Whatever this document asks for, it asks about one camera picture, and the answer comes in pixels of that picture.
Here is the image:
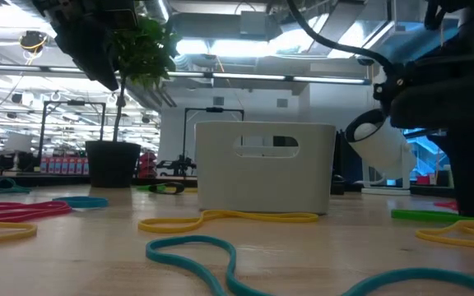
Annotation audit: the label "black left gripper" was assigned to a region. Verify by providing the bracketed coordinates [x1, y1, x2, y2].
[33, 0, 119, 92]

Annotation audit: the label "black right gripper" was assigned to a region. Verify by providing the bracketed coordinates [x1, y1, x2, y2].
[391, 53, 474, 219]

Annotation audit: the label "red rubber band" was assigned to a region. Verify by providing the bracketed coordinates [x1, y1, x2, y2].
[434, 200, 460, 211]

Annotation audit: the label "yellow rubber band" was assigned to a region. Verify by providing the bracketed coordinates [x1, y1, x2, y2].
[137, 210, 319, 234]
[416, 220, 474, 251]
[0, 219, 39, 247]

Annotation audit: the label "blue rubber band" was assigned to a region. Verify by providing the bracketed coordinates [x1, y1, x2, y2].
[53, 196, 109, 209]

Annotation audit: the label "teal rubber band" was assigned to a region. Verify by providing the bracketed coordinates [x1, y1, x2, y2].
[145, 234, 474, 296]
[0, 178, 32, 195]

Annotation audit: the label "pink-red rubber band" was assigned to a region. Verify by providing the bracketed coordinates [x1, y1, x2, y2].
[0, 200, 72, 223]

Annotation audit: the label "black rubber band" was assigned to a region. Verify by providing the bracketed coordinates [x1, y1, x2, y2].
[148, 181, 186, 196]

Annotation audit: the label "green leafy plant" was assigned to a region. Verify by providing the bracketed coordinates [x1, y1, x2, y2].
[111, 16, 183, 143]

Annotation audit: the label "black ceiling dome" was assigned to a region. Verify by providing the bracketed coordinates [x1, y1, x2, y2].
[18, 30, 49, 54]

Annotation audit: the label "black plant pot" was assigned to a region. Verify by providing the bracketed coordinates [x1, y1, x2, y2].
[85, 141, 142, 189]

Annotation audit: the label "row of pink boxes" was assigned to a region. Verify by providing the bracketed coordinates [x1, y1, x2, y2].
[39, 155, 90, 175]

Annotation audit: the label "red stacked crates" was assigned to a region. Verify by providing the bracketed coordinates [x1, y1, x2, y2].
[137, 151, 158, 179]

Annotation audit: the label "small black rounded object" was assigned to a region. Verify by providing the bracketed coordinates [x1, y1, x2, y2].
[329, 174, 347, 196]

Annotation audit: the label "long ceiling light bar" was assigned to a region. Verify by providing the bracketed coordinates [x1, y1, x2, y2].
[0, 62, 372, 86]

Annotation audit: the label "black metal stand frame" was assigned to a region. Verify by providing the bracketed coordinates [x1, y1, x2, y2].
[39, 99, 106, 164]
[182, 106, 245, 165]

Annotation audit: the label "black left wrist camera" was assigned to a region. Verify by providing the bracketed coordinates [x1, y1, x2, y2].
[107, 0, 139, 30]

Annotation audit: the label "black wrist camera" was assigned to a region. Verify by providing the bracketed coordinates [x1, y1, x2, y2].
[107, 0, 139, 30]
[373, 72, 407, 114]

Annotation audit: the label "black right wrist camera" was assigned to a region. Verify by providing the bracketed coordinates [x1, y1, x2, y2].
[373, 72, 407, 114]

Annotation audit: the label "white plastic bin with handle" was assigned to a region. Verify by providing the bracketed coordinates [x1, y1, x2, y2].
[194, 121, 337, 215]

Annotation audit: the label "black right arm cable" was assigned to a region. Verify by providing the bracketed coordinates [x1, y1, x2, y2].
[286, 0, 394, 75]

